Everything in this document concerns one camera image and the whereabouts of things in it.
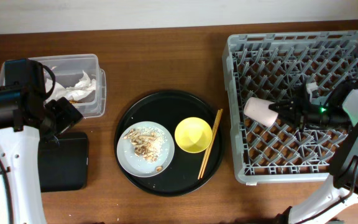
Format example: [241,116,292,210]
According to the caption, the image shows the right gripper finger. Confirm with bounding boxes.
[278,110,294,123]
[268,100,293,111]

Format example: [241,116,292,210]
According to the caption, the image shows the pink cup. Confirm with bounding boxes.
[244,97,278,127]

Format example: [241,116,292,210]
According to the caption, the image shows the white tissue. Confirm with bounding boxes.
[45,71,96,103]

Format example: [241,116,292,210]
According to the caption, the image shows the yellow bowl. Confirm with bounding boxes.
[174,117,213,154]

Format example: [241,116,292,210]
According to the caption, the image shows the blue cup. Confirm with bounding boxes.
[306,82,318,102]

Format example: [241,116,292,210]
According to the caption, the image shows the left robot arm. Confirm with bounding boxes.
[0,58,83,223]

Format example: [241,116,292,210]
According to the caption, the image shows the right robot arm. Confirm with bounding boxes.
[259,79,358,223]

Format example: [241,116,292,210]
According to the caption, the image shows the grey dishwasher rack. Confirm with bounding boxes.
[222,30,358,185]

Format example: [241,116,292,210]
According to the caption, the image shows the clear plastic waste bin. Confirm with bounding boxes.
[0,54,107,118]

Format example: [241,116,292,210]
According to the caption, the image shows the black rectangular tray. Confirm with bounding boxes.
[38,132,89,192]

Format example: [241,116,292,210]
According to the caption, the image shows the wooden chopstick right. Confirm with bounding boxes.
[200,108,224,180]

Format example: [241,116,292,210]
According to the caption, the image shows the food scraps on plate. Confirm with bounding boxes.
[122,127,165,164]

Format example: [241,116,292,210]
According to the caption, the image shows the grey plate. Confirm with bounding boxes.
[116,121,175,177]

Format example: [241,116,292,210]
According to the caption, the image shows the round black serving tray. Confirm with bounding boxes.
[114,90,225,197]

